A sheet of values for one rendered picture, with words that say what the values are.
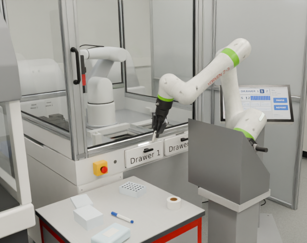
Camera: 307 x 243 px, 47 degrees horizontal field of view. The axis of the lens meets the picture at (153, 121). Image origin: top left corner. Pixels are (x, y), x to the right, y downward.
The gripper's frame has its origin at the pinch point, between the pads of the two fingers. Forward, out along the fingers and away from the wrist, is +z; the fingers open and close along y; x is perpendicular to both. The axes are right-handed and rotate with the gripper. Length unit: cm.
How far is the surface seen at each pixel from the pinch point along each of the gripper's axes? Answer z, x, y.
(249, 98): -9, 93, -4
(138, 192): 15.5, -25.4, 22.2
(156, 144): 12.7, 9.3, -6.2
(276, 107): -10, 102, 14
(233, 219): 17, 10, 60
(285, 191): 81, 158, 30
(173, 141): 14.0, 24.4, -5.7
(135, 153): 14.3, -7.6, -5.7
